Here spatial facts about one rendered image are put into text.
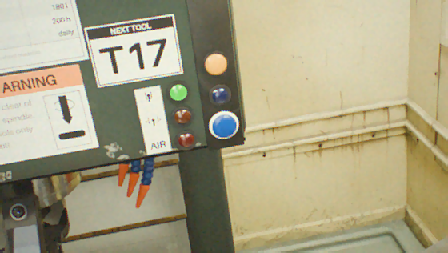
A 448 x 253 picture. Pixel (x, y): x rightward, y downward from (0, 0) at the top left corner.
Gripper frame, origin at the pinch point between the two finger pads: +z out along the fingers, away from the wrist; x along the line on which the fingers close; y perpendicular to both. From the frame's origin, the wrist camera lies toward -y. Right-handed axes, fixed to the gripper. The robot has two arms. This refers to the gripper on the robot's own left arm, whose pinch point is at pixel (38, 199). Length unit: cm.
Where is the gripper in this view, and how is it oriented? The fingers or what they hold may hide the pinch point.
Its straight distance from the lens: 102.7
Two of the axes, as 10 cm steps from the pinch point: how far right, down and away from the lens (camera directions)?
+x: 9.8, -1.8, 0.9
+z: -1.7, -4.8, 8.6
